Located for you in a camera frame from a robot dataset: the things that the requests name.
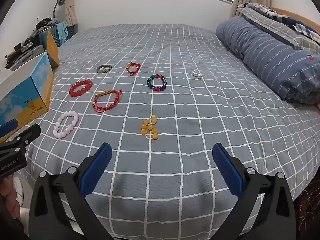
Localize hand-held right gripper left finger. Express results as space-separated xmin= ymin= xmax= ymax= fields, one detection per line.
xmin=28 ymin=142 xmax=118 ymax=240

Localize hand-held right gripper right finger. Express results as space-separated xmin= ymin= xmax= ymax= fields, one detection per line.
xmin=212 ymin=142 xmax=298 ymax=240

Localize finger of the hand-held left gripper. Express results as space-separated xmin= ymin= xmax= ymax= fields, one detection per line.
xmin=0 ymin=123 xmax=42 ymax=153
xmin=0 ymin=120 xmax=17 ymax=138

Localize pink bead bracelet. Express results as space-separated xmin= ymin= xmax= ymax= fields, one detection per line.
xmin=52 ymin=111 xmax=79 ymax=139

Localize blue and yellow cardboard box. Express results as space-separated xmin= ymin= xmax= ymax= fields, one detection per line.
xmin=0 ymin=26 xmax=60 ymax=128

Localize red bead bracelet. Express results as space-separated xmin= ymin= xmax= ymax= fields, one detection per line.
xmin=69 ymin=79 xmax=93 ymax=97

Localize yellow bead bracelet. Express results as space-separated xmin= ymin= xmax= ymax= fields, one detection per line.
xmin=140 ymin=114 xmax=160 ymax=140

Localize large red cord bracelet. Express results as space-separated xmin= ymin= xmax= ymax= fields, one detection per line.
xmin=92 ymin=88 xmax=123 ymax=113

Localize multicolour bead bracelet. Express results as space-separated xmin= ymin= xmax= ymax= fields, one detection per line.
xmin=146 ymin=74 xmax=167 ymax=92

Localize person's left hand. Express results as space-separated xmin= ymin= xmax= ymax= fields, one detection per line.
xmin=0 ymin=174 xmax=21 ymax=219

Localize grey checked bed sheet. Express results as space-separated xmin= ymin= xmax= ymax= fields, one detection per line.
xmin=24 ymin=24 xmax=320 ymax=228

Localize grey suitcase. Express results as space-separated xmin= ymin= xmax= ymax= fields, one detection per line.
xmin=9 ymin=44 xmax=46 ymax=71

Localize dark patterned cloth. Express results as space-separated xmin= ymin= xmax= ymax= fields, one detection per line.
xmin=295 ymin=182 xmax=320 ymax=230

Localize pile of electronic devices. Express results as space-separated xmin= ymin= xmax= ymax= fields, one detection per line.
xmin=4 ymin=29 xmax=43 ymax=65

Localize teal cloth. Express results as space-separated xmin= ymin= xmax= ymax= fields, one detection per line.
xmin=56 ymin=22 xmax=68 ymax=46

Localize black headphones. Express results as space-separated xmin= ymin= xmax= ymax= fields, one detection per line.
xmin=35 ymin=17 xmax=59 ymax=29

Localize blue striped folded quilt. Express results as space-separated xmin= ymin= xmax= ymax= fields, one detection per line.
xmin=215 ymin=16 xmax=320 ymax=105

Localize blue desk lamp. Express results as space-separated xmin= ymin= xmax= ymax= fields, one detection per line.
xmin=52 ymin=0 xmax=66 ymax=20

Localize grey checked pillow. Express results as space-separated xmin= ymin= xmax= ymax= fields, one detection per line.
xmin=236 ymin=6 xmax=320 ymax=53

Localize navy plaid cloth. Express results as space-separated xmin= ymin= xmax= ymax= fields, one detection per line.
xmin=237 ymin=2 xmax=319 ymax=39

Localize wooden headboard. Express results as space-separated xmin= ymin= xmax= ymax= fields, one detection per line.
xmin=270 ymin=7 xmax=320 ymax=34

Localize small red cord bracelet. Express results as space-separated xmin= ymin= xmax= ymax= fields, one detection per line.
xmin=126 ymin=62 xmax=141 ymax=77

